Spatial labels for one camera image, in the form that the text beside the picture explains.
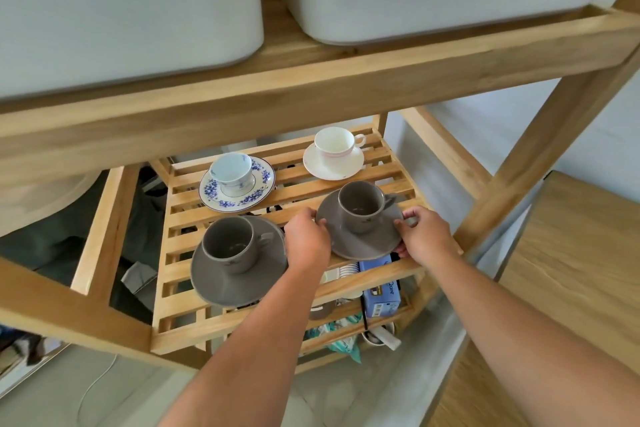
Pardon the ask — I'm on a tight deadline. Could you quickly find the person's left hand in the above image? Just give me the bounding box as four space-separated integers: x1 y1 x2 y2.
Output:
283 207 333 273

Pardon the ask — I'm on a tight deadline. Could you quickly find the white plastic tube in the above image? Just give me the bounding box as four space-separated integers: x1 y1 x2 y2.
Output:
362 323 403 352

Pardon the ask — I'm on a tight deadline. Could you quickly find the white saucer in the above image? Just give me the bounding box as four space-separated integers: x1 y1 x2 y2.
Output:
303 141 365 180

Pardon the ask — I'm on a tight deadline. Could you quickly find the blue cardboard box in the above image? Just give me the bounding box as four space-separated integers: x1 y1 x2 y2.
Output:
359 258 403 319

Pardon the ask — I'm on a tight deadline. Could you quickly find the white cup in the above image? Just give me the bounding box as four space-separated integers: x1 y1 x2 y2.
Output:
314 127 367 160

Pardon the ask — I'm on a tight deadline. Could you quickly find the blue floral cup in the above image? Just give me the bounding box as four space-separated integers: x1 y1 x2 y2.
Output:
209 152 254 197

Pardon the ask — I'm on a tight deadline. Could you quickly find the person's right forearm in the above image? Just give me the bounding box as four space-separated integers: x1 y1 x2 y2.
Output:
425 248 640 427

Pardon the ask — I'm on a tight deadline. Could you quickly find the dark green cloth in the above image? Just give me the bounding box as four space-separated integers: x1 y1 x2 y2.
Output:
0 166 167 313

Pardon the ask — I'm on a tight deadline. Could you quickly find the blue floral saucer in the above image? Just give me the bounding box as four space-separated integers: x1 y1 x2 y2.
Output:
199 155 277 214

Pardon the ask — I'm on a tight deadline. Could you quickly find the teal plastic packet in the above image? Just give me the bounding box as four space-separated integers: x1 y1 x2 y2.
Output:
306 314 364 364

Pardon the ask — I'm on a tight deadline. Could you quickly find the person's right hand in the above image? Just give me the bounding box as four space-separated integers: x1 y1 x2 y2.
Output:
394 206 464 270

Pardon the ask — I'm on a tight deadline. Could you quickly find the person's left forearm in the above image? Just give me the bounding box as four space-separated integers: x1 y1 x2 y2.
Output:
159 256 334 427

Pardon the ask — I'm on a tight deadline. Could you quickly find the grey saucer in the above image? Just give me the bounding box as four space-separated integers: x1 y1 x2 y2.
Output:
190 216 290 308
315 187 405 261

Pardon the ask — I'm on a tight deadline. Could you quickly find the stack of white paper cups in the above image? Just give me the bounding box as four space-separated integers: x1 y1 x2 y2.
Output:
325 263 361 300

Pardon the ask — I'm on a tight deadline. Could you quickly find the round beige basket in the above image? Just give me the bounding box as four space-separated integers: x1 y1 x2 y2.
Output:
0 169 102 238

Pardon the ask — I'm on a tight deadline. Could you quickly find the white cable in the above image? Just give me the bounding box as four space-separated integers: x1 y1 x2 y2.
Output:
75 352 119 427

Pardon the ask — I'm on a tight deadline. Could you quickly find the large wooden frame stand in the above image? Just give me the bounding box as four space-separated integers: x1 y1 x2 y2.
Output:
0 0 640 372

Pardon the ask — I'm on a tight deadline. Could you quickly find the grey cup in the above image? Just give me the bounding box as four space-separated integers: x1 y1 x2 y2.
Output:
201 216 275 275
338 181 398 235

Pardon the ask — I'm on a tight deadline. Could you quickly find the slatted wooden rack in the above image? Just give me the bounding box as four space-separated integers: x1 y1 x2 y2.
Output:
149 114 437 375

